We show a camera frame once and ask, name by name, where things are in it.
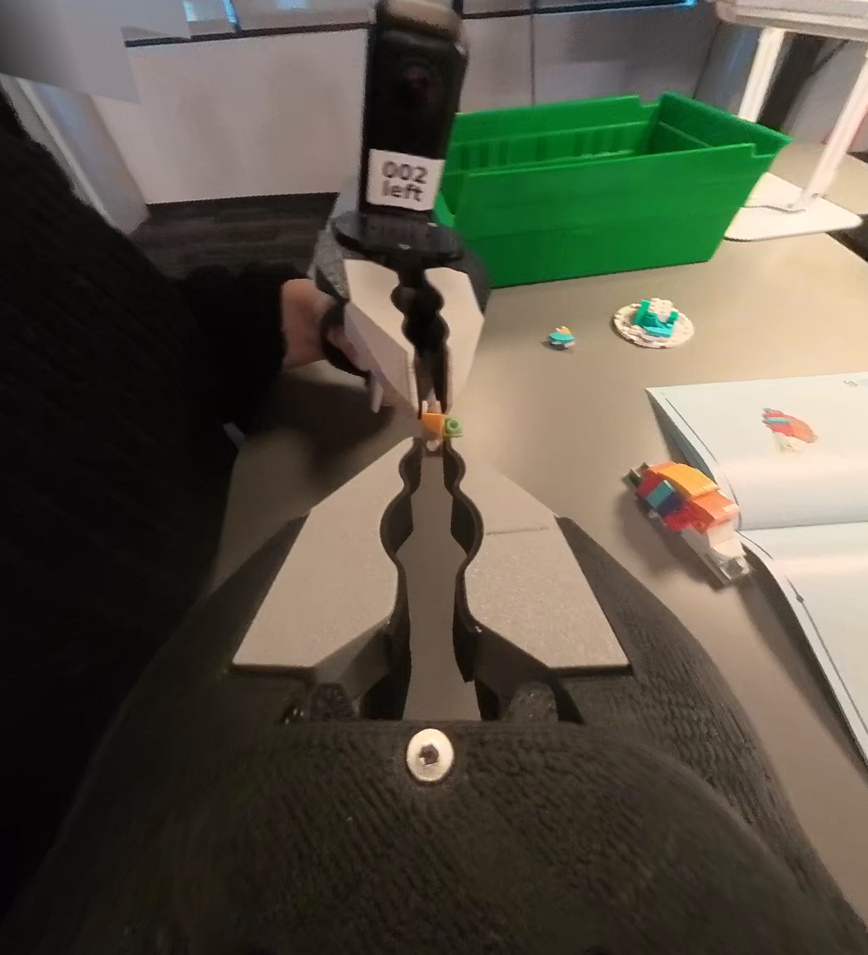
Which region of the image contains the colourful lego build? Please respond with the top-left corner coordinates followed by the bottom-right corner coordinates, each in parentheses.
top-left (624, 460), bottom-right (752, 584)

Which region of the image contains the person's left hand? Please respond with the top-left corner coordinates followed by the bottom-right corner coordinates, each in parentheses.
top-left (281, 278), bottom-right (368, 376)

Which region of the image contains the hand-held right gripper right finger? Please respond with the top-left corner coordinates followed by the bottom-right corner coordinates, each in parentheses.
top-left (440, 444), bottom-right (635, 719)

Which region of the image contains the small orange green lego assembly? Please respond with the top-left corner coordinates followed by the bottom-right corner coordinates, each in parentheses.
top-left (419, 400), bottom-right (466, 452)

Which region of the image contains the white round lego assembly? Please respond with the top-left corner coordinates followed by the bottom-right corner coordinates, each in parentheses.
top-left (613, 297), bottom-right (696, 350)

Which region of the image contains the green plastic bin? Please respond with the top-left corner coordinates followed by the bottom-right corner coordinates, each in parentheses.
top-left (434, 91), bottom-right (791, 288)

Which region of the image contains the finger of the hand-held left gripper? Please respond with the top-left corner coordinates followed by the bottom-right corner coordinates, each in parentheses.
top-left (343, 257), bottom-right (429, 411)
top-left (425, 267), bottom-right (488, 410)

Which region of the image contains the open lego instruction booklet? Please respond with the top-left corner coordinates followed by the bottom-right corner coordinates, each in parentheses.
top-left (644, 371), bottom-right (868, 813)

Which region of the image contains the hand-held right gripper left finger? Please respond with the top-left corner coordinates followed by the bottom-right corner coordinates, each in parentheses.
top-left (231, 439), bottom-right (429, 719)

